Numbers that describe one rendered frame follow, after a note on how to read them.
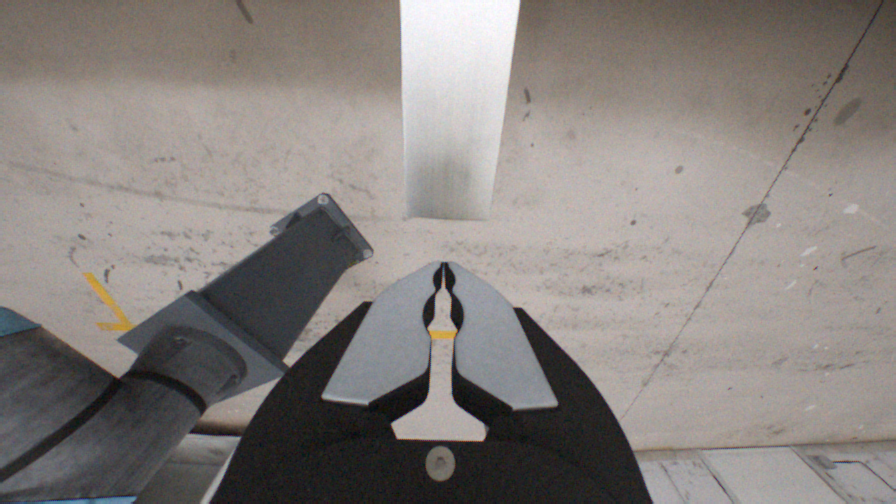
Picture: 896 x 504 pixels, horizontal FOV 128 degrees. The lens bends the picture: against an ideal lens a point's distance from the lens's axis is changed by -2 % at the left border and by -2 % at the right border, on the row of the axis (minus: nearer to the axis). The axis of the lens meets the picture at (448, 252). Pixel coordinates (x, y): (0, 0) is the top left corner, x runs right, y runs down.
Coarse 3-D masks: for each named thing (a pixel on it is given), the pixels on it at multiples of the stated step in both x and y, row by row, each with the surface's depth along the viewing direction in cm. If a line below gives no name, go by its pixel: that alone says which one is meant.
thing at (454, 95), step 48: (432, 0) 6; (480, 0) 6; (432, 48) 6; (480, 48) 6; (432, 96) 7; (480, 96) 7; (432, 144) 7; (480, 144) 7; (432, 192) 8; (480, 192) 8
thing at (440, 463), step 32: (384, 416) 6; (320, 448) 5; (352, 448) 5; (384, 448) 5; (416, 448) 5; (448, 448) 5; (480, 448) 5; (512, 448) 5; (544, 448) 5; (288, 480) 4; (320, 480) 4; (352, 480) 4; (384, 480) 4; (416, 480) 4; (448, 480) 5; (480, 480) 5; (512, 480) 5; (544, 480) 5; (576, 480) 5
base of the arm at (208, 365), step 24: (168, 336) 44; (192, 336) 45; (144, 360) 41; (168, 360) 42; (192, 360) 43; (216, 360) 46; (240, 360) 50; (168, 384) 40; (192, 384) 42; (216, 384) 46
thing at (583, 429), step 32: (544, 352) 8; (576, 384) 7; (512, 416) 6; (544, 416) 6; (576, 416) 6; (608, 416) 6; (576, 448) 5; (608, 448) 5; (608, 480) 5; (640, 480) 5
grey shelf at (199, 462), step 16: (176, 448) 169; (192, 448) 168; (208, 448) 168; (224, 448) 167; (176, 464) 181; (192, 464) 182; (208, 464) 181; (224, 464) 150; (160, 480) 172; (176, 480) 172; (192, 480) 173; (208, 480) 174; (144, 496) 164; (160, 496) 164; (176, 496) 165; (192, 496) 165; (208, 496) 136
